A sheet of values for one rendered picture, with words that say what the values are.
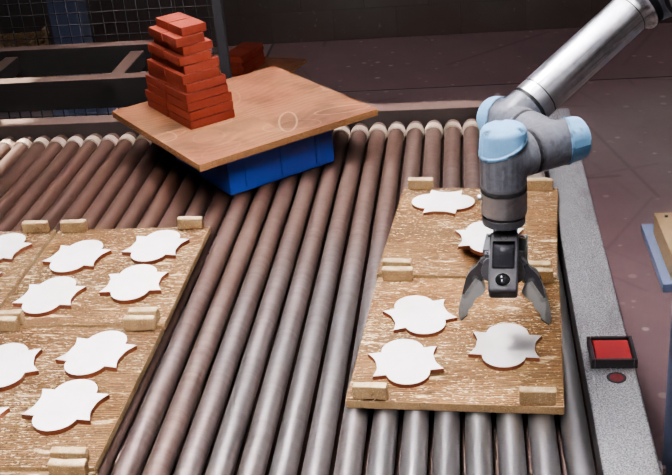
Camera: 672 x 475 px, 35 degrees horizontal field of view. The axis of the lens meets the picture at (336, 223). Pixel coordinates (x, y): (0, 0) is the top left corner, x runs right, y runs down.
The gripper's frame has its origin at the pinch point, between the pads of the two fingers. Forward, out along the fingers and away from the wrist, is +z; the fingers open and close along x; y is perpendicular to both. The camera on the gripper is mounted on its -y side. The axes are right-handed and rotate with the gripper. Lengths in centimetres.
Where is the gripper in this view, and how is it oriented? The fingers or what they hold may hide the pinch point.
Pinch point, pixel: (504, 325)
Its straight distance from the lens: 186.2
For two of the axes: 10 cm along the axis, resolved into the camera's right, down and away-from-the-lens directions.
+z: 0.8, 9.0, 4.4
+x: -9.7, -0.3, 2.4
